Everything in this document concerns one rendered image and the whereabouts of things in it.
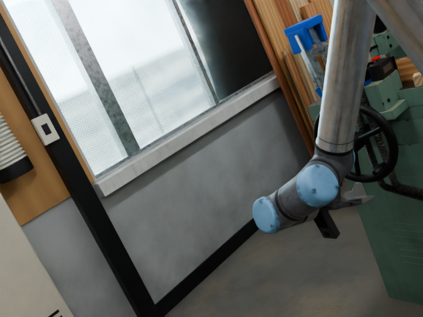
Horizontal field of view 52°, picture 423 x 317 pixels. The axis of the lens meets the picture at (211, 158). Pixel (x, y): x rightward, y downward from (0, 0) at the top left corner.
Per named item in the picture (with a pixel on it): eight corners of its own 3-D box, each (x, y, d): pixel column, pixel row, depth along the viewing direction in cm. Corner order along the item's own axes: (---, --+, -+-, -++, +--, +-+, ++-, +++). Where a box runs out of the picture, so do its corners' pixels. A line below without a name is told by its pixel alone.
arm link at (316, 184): (323, 151, 100) (289, 175, 109) (301, 174, 92) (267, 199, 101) (350, 181, 100) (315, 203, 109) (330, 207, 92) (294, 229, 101)
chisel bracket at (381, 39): (371, 61, 152) (364, 39, 150) (390, 49, 160) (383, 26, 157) (391, 57, 146) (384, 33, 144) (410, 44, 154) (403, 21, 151)
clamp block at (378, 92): (345, 117, 145) (337, 92, 142) (366, 101, 152) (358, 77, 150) (387, 111, 133) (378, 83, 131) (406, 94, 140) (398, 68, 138)
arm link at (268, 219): (282, 226, 99) (258, 241, 107) (317, 215, 107) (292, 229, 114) (265, 190, 102) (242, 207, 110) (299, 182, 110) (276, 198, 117)
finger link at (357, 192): (376, 180, 118) (343, 184, 118) (379, 202, 118) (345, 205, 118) (372, 179, 121) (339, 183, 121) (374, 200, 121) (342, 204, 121)
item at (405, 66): (362, 90, 156) (355, 70, 154) (364, 88, 157) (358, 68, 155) (422, 78, 139) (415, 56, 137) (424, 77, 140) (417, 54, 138)
